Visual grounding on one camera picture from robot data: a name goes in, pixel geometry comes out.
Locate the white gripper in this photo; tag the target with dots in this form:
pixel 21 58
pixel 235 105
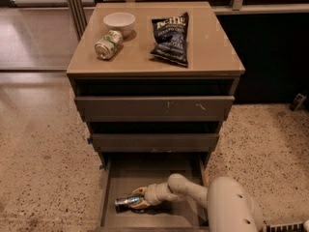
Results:
pixel 154 193

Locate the blue silver redbull can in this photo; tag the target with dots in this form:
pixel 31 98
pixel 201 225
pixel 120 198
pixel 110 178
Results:
pixel 127 202

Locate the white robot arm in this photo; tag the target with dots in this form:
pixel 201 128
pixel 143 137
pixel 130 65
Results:
pixel 230 208

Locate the grey open bottom drawer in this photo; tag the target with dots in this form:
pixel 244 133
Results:
pixel 126 172

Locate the grey middle drawer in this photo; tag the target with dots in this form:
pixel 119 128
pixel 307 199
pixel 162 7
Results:
pixel 155 143

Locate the grey drawer cabinet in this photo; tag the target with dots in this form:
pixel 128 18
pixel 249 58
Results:
pixel 214 69

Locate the grey top drawer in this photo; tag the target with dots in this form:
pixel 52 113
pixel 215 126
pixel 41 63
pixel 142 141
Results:
pixel 154 109

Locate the green white soda can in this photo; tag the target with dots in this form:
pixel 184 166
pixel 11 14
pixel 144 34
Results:
pixel 109 44

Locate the power strip on floor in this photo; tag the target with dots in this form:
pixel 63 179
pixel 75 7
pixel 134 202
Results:
pixel 285 227

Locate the dark blue chips bag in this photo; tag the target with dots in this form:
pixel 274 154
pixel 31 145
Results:
pixel 170 35

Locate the white ceramic bowl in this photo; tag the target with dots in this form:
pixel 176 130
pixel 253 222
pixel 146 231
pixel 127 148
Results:
pixel 123 22

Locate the dark object by wall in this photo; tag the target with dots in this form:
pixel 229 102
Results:
pixel 298 102

